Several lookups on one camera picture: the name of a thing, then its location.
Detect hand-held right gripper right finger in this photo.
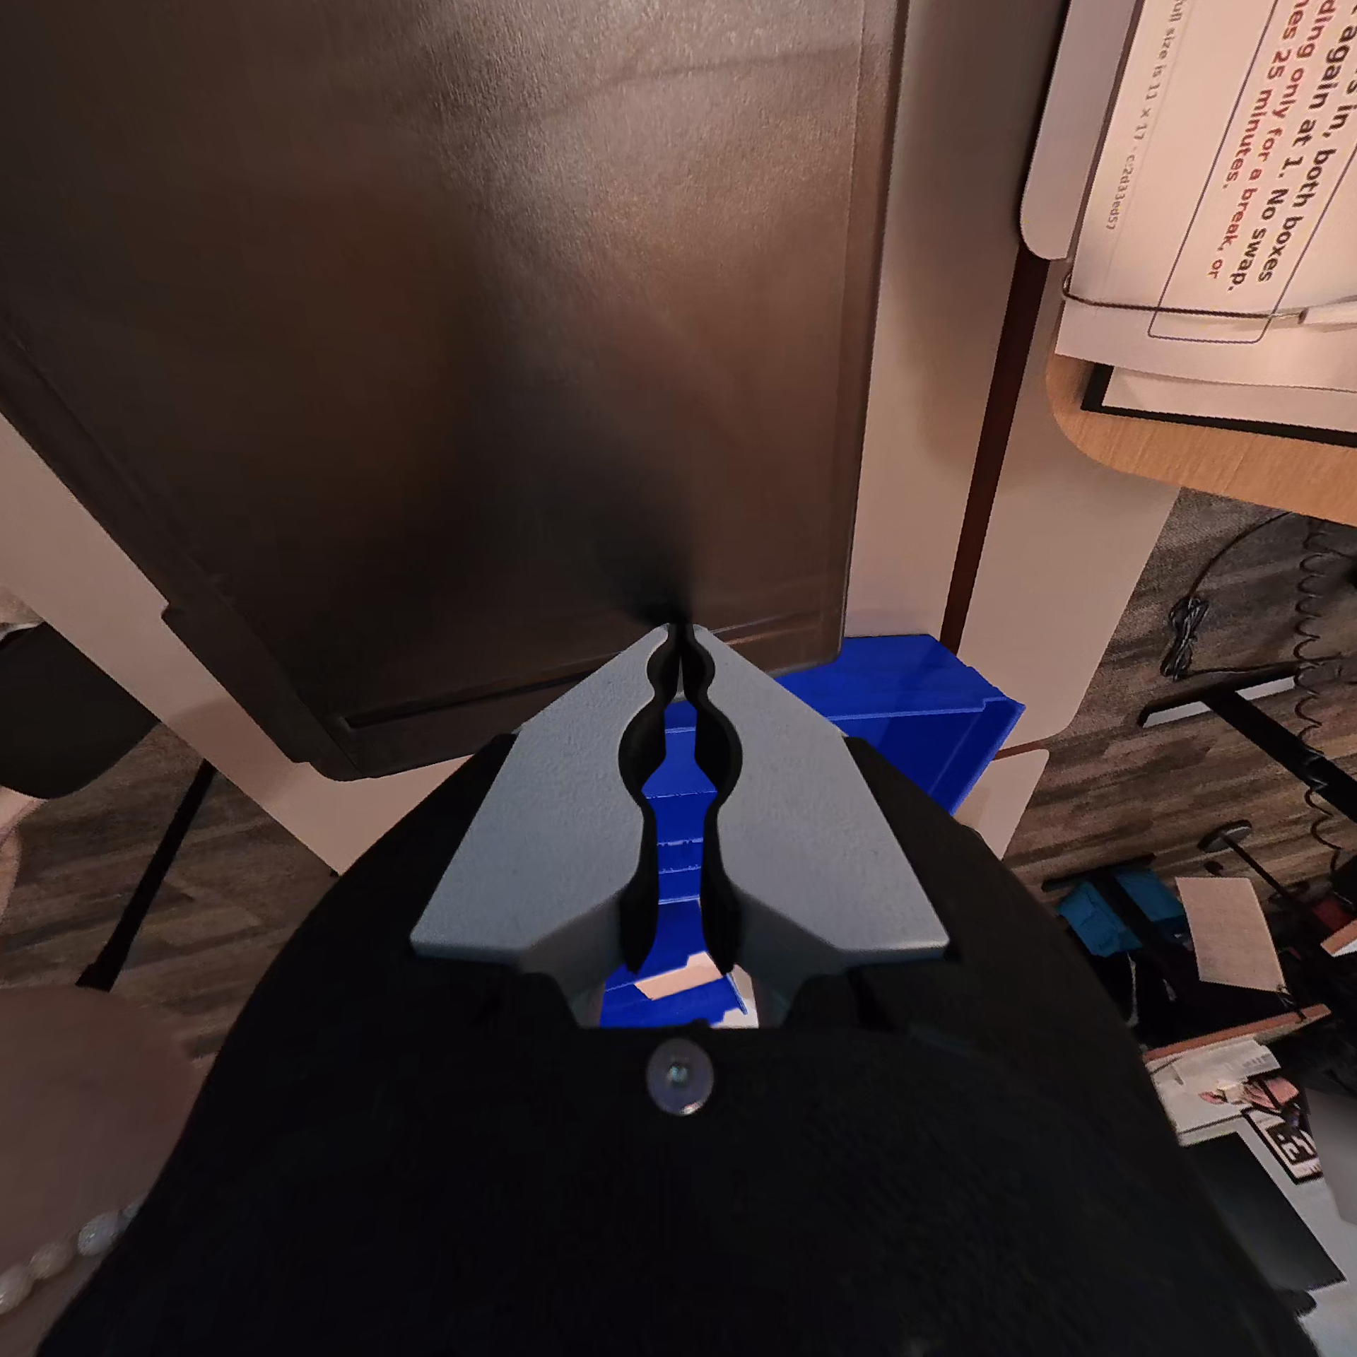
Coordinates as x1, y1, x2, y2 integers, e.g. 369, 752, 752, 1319
678, 624, 951, 1027

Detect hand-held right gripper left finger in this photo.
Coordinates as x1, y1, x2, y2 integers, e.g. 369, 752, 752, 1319
408, 623, 679, 1027

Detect black drawer organizer cabinet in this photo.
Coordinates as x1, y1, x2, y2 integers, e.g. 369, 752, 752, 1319
0, 0, 907, 780

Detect person's left forearm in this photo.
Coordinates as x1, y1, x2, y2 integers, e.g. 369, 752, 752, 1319
0, 990, 212, 1272

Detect blue plastic storage bin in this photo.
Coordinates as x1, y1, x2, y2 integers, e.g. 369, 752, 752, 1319
599, 633, 1027, 1032

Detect blue floor object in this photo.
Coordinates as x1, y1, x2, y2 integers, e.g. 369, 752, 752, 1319
1057, 867, 1190, 957

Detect brown cardboard piece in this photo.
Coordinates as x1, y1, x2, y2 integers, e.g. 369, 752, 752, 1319
1174, 873, 1292, 990

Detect black metal stand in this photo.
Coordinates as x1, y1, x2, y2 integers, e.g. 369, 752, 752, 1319
1138, 662, 1357, 822

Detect printed tag sheet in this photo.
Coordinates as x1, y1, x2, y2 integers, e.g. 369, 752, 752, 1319
1145, 1036, 1338, 1190

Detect light wooden table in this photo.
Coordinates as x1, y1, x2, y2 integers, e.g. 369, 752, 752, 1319
1046, 350, 1357, 526

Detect black bordered paper sheet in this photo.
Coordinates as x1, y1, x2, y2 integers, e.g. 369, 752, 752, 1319
1078, 360, 1357, 444

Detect white cardboard piece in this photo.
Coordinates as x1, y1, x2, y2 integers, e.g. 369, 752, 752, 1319
1020, 0, 1146, 259

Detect white printed paper sheet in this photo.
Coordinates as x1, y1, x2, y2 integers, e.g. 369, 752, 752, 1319
1054, 0, 1357, 387

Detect black floor cable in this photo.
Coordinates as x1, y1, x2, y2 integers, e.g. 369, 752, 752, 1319
1159, 508, 1305, 681

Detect black coiled cable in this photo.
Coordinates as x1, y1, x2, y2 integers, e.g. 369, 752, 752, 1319
1295, 519, 1357, 849

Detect white bead string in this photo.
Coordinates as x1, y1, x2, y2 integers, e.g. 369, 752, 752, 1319
0, 1198, 149, 1318

